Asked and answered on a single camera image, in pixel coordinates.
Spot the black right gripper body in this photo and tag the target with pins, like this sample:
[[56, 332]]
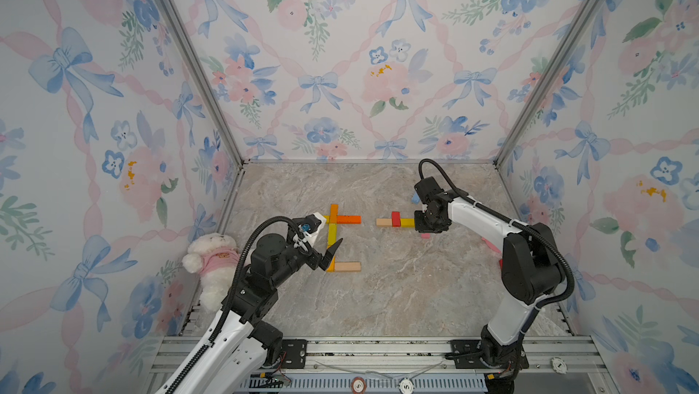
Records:
[[424, 222]]

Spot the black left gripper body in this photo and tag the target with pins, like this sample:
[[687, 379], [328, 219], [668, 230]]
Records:
[[312, 258]]

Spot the beige long block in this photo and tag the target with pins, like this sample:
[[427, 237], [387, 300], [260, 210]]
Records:
[[347, 266]]

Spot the lime yellow long block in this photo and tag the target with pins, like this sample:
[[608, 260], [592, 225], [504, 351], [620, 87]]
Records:
[[332, 235]]

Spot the small yellow short block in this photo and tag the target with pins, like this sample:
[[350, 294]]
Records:
[[407, 222]]

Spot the red-orange long block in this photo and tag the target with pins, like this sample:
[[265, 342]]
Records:
[[349, 220]]

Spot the red long block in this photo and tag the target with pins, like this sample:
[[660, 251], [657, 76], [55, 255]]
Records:
[[396, 220]]

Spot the beige short block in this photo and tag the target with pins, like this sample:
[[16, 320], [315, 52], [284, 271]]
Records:
[[384, 223]]

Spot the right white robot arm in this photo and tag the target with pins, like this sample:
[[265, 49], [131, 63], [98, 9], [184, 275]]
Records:
[[534, 272]]

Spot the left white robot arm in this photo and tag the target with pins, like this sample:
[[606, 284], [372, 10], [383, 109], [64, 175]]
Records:
[[239, 342]]

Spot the amber orange long block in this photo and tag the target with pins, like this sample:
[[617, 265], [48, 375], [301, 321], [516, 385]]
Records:
[[334, 214]]

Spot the white plush toy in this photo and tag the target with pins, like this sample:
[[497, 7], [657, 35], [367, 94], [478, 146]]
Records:
[[214, 258]]

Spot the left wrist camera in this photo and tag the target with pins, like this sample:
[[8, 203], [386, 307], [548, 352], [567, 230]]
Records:
[[309, 230]]

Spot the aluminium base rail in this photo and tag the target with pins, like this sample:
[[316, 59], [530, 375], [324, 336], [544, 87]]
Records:
[[419, 365]]

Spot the aluminium corner post left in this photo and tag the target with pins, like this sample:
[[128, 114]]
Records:
[[193, 65]]

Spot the aluminium corner post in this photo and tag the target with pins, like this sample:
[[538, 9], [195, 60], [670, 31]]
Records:
[[193, 65], [581, 20]]

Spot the aluminium corner post right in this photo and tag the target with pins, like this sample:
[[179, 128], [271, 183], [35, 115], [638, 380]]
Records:
[[581, 20]]

